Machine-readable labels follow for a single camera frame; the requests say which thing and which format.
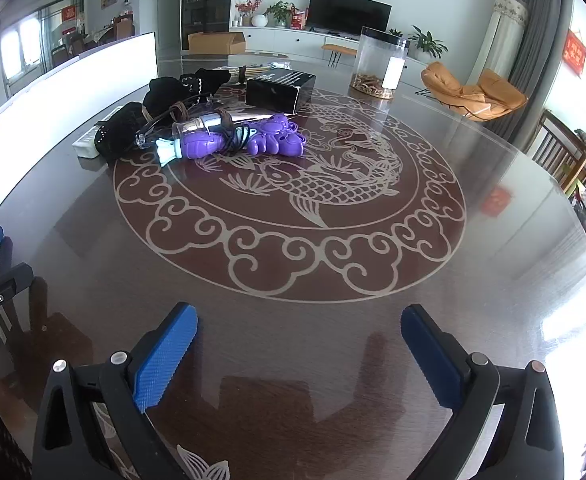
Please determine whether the orange lounge chair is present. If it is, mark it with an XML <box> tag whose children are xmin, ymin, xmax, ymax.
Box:
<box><xmin>421</xmin><ymin>62</ymin><xmax>528</xmax><ymax>122</ymax></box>

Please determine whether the black television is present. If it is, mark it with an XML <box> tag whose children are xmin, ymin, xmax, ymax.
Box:
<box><xmin>307</xmin><ymin>0</ymin><xmax>392</xmax><ymax>36</ymax></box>

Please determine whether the black studded glove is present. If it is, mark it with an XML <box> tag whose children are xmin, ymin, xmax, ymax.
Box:
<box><xmin>94</xmin><ymin>102</ymin><xmax>147</xmax><ymax>164</ymax></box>

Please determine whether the wooden dining chair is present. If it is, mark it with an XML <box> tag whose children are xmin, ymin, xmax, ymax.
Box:
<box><xmin>525</xmin><ymin>110</ymin><xmax>586</xmax><ymax>196</ymax></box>

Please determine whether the wooden bench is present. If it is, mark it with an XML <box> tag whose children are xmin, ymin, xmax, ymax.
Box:
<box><xmin>322</xmin><ymin>44</ymin><xmax>357</xmax><ymax>67</ymax></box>

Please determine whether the green potted plant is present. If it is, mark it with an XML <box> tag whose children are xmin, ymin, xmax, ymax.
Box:
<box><xmin>409</xmin><ymin>25</ymin><xmax>448</xmax><ymax>58</ymax></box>

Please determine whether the purple toy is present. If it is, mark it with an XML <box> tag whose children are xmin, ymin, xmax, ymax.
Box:
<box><xmin>154</xmin><ymin>114</ymin><xmax>306</xmax><ymax>167</ymax></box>

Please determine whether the cardboard box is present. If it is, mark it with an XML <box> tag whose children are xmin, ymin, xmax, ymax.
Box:
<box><xmin>188</xmin><ymin>32</ymin><xmax>245</xmax><ymax>55</ymax></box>

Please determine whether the black rectangular box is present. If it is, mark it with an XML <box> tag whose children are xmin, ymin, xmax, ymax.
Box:
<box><xmin>245</xmin><ymin>68</ymin><xmax>316</xmax><ymax>115</ymax></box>

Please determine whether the bag of wooden sticks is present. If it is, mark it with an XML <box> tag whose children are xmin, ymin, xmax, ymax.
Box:
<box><xmin>213</xmin><ymin>60</ymin><xmax>292</xmax><ymax>79</ymax></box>

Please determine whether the clear plastic jar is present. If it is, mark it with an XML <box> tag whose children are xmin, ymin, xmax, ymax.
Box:
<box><xmin>349</xmin><ymin>27</ymin><xmax>409</xmax><ymax>101</ymax></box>

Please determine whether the black lettered glove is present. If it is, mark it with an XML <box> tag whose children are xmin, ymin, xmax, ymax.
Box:
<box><xmin>142</xmin><ymin>68</ymin><xmax>231</xmax><ymax>117</ymax></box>

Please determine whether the red flowers white vase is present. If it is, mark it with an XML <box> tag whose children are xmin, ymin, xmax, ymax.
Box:
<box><xmin>235</xmin><ymin>0</ymin><xmax>268</xmax><ymax>27</ymax></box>

